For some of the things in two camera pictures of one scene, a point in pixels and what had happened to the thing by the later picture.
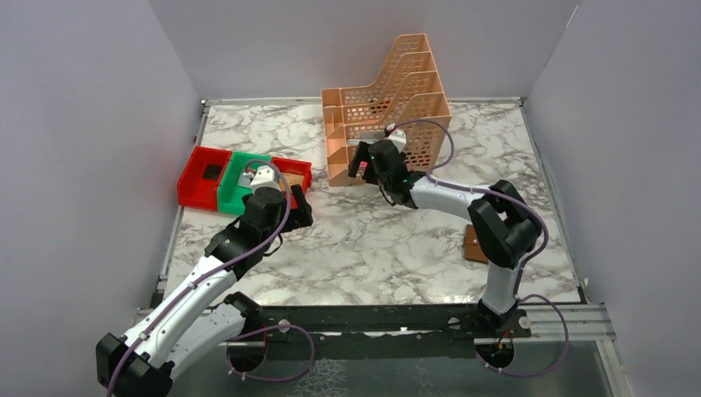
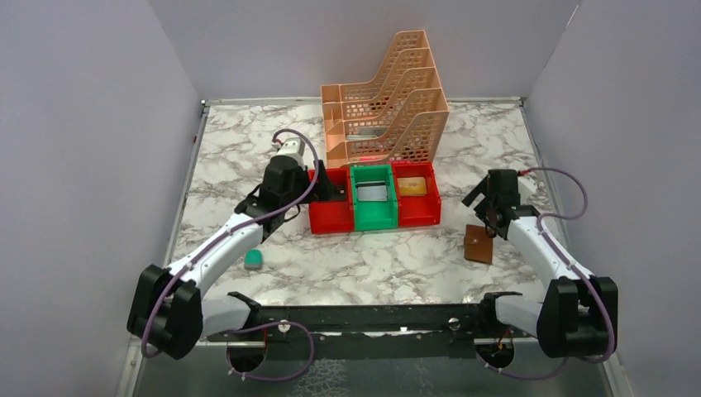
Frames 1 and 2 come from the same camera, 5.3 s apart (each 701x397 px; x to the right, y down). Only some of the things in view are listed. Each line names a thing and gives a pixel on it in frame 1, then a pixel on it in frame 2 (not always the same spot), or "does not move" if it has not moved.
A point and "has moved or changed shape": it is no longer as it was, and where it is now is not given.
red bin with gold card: (293, 165) has moved or changed shape
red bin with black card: (196, 192) -> (336, 215)
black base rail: (400, 332) does not move
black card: (212, 171) -> (339, 192)
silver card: (244, 179) -> (371, 191)
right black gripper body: (369, 176) -> (482, 211)
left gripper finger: (302, 216) -> (325, 191)
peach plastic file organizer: (408, 94) does not move
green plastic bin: (230, 195) -> (374, 197)
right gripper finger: (360, 152) -> (481, 187)
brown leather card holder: (473, 249) does not move
